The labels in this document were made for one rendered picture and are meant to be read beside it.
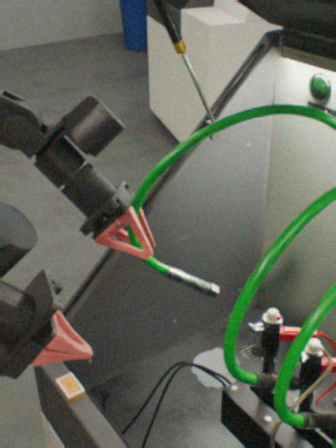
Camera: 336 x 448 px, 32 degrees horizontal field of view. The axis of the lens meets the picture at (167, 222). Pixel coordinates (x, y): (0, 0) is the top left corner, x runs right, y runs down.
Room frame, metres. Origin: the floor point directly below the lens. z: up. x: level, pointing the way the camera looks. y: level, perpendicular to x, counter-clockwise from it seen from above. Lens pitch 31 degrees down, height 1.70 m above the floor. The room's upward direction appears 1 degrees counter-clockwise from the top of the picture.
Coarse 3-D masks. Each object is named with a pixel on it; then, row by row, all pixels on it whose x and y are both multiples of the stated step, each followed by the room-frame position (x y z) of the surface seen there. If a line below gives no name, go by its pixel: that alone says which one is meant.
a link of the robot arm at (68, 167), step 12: (60, 132) 0.74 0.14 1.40; (48, 144) 0.73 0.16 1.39; (60, 144) 0.72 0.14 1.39; (36, 156) 0.73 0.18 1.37; (48, 156) 0.71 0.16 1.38; (60, 156) 0.71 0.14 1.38; (72, 156) 0.72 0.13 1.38; (48, 168) 0.71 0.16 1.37; (60, 168) 0.70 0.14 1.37; (72, 168) 0.71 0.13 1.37; (60, 180) 0.70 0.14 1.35
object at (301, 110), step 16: (240, 112) 0.73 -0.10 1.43; (256, 112) 0.73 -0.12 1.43; (272, 112) 0.73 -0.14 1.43; (288, 112) 0.74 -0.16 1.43; (304, 112) 0.74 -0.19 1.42; (320, 112) 0.75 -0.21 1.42; (208, 128) 0.72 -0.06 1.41; (224, 128) 0.72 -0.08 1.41; (192, 144) 0.71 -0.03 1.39; (160, 160) 0.71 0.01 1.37; (144, 192) 0.70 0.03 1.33; (160, 272) 0.70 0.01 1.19
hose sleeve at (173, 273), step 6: (168, 270) 0.70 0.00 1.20; (174, 270) 0.71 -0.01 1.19; (180, 270) 0.71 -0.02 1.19; (168, 276) 0.70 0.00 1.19; (174, 276) 0.70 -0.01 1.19; (180, 276) 0.71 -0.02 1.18; (186, 276) 0.71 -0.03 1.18; (192, 276) 0.72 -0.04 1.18; (180, 282) 0.71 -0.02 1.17; (186, 282) 0.71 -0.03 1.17; (192, 282) 0.71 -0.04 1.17; (198, 282) 0.71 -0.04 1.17; (204, 282) 0.72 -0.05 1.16; (198, 288) 0.71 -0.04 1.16; (204, 288) 0.71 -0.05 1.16
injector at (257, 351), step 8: (264, 320) 0.66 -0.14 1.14; (280, 320) 0.66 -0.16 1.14; (272, 328) 0.65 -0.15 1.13; (280, 328) 0.65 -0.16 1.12; (264, 336) 0.65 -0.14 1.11; (272, 336) 0.65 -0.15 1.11; (264, 344) 0.65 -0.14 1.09; (272, 344) 0.65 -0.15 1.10; (256, 352) 0.64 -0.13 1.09; (264, 352) 0.65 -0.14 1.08; (272, 352) 0.65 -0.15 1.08; (264, 360) 0.66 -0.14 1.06; (272, 360) 0.66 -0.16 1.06; (264, 368) 0.66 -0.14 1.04; (272, 368) 0.66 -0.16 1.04; (264, 392) 0.65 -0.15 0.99; (264, 400) 0.65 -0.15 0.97
